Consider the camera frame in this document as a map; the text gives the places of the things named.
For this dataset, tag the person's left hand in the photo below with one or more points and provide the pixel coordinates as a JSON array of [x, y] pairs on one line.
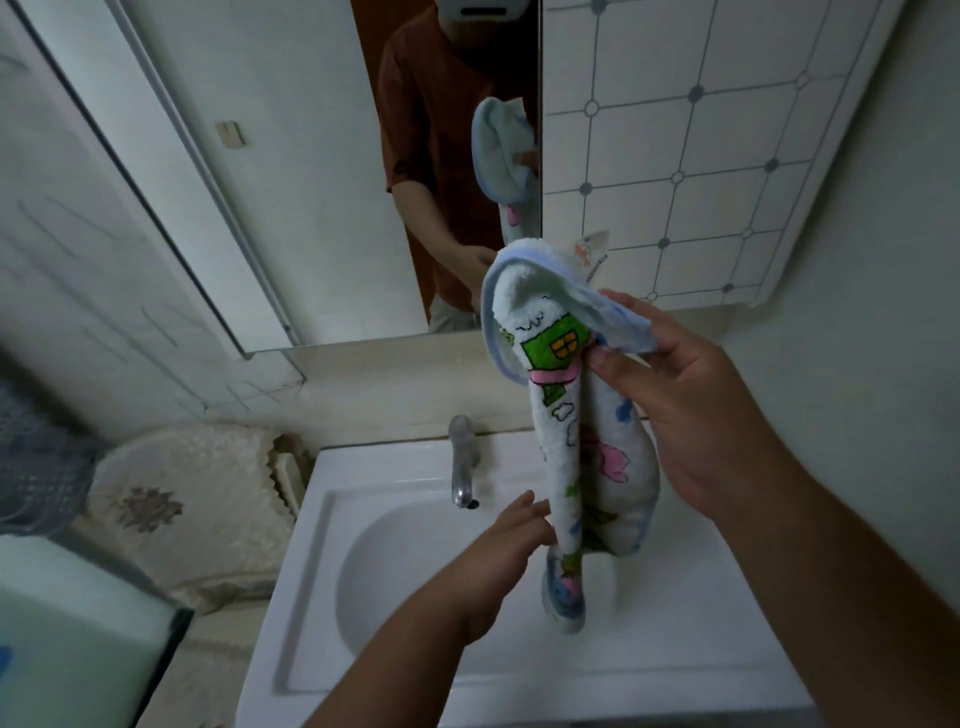
[[487, 570]]

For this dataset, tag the person's right hand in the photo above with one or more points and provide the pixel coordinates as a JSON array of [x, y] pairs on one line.
[[705, 427]]

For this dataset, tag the person's right thumb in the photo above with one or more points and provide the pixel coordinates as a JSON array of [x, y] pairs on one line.
[[664, 322]]

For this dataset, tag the person's left fingers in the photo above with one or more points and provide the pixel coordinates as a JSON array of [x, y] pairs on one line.
[[529, 517]]

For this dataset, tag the white cartoon print towel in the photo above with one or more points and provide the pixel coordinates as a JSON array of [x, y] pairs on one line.
[[559, 352]]

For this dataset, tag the person's right forearm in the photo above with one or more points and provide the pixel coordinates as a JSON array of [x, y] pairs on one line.
[[847, 615]]

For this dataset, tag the person's left forearm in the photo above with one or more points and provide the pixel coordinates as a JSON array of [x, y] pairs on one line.
[[397, 667]]

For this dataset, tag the chrome faucet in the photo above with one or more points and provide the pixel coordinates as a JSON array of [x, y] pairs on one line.
[[463, 457]]

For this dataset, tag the white ceramic wash basin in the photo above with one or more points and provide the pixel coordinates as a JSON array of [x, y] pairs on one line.
[[420, 570]]

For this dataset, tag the white corner trim strip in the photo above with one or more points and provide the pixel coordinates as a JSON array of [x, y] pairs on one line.
[[825, 150]]

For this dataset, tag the cream lace cover cloth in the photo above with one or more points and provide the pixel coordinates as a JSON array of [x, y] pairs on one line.
[[195, 510]]

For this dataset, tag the white glass-top appliance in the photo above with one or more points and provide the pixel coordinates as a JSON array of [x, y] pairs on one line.
[[67, 645]]

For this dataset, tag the blue plastic basket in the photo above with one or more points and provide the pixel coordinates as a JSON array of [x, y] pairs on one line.
[[37, 472]]

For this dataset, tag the wall mirror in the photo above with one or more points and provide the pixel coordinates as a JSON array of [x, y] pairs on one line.
[[300, 187]]

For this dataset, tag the small beige wall hook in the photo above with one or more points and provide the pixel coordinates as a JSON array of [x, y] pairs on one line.
[[229, 134]]

